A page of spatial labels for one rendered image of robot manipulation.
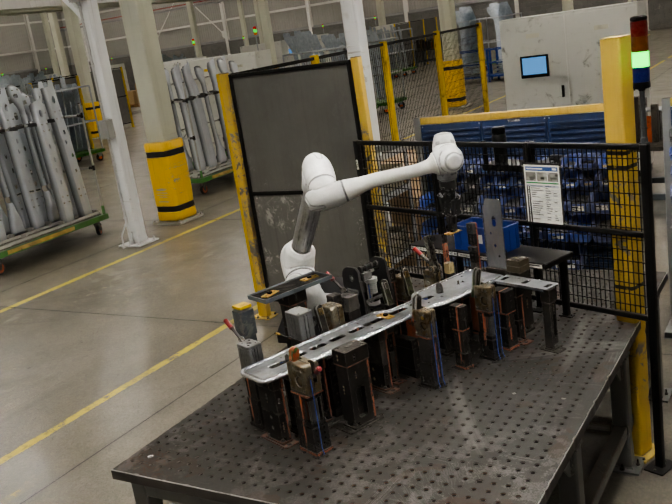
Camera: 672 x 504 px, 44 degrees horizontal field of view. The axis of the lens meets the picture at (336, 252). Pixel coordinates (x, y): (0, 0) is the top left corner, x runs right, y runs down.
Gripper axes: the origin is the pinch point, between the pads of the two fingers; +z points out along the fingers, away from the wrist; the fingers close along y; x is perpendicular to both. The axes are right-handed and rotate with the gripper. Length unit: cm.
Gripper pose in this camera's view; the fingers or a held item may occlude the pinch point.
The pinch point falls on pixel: (452, 223)
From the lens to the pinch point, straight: 379.5
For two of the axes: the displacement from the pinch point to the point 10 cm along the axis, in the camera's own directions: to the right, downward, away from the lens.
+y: 6.4, 1.1, -7.6
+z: 1.4, 9.6, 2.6
